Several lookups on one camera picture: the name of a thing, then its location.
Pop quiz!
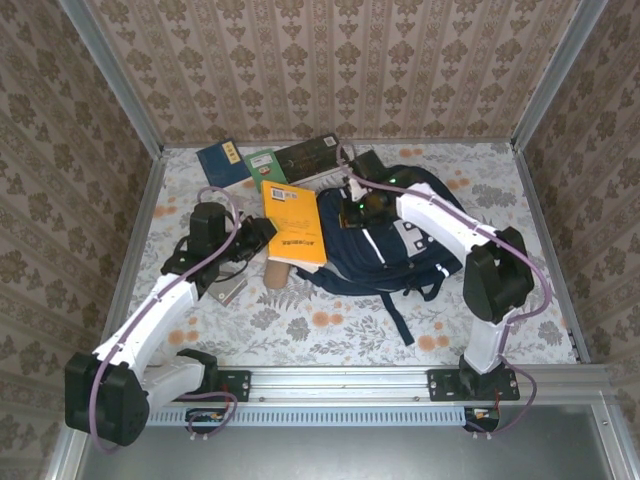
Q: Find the black book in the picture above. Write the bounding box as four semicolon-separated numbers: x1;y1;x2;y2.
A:
276;133;351;184

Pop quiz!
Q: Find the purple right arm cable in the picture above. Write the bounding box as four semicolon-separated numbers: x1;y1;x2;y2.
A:
335;143;554;436

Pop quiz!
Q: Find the yellow book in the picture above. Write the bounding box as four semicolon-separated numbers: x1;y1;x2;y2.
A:
260;179;329;274

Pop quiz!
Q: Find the grey metal panel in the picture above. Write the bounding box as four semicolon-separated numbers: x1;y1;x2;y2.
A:
74;404;626;480

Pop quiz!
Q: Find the navy blue backpack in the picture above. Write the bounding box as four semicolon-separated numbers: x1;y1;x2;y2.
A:
293;163;467;347

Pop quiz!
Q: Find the floral tablecloth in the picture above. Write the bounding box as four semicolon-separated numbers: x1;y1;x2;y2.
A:
114;142;581;369

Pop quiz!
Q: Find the slotted light blue cable duct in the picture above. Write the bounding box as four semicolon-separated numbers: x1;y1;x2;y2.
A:
147;405;501;427

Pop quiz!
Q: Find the green book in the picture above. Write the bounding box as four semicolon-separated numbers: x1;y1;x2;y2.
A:
243;151;289;194

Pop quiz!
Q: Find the black controller box with wires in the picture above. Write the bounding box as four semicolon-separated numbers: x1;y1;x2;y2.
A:
185;407;227;435
463;407;502;432

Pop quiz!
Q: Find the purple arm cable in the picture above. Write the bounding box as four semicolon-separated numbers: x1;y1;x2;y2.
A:
89;185;249;454
335;143;554;436

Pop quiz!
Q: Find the dark blue book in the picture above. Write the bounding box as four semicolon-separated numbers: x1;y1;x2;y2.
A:
195;138;254;190

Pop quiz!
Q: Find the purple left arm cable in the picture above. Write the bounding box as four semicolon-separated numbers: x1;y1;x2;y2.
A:
89;185;249;454

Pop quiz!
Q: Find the tan cylindrical pencil case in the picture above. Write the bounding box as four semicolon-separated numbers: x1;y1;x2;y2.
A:
263;259;291;290

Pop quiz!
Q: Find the grey box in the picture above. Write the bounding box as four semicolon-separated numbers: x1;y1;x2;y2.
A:
207;272;250;307

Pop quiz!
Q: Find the aluminium mounting rail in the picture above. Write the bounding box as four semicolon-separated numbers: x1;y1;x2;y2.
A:
144;363;616;407

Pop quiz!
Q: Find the aluminium frame post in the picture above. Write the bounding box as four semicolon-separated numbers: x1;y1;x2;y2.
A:
56;0;165;157
510;0;610;151

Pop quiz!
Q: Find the aluminium side rail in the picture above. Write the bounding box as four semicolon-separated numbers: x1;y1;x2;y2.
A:
94;147;169;369
512;144;594;366

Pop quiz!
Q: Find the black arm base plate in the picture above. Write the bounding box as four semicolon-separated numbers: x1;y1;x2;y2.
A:
212;368;251;403
427;368;521;403

